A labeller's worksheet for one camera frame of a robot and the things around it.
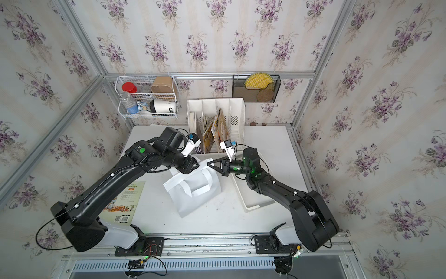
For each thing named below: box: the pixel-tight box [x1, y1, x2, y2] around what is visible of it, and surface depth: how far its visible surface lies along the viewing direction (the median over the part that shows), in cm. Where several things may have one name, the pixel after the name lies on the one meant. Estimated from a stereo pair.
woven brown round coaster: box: [256, 88, 275, 103], surface depth 99 cm
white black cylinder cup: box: [149, 99, 176, 114], surface depth 95 cm
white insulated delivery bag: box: [163, 158, 222, 218], surface depth 72 cm
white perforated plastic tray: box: [229, 172, 276, 212], surface depth 81 cm
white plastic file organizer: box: [186, 97, 246, 155], surface depth 103 cm
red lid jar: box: [121, 81, 138, 94], surface depth 94 cm
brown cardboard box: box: [150, 76, 174, 93], surface depth 91 cm
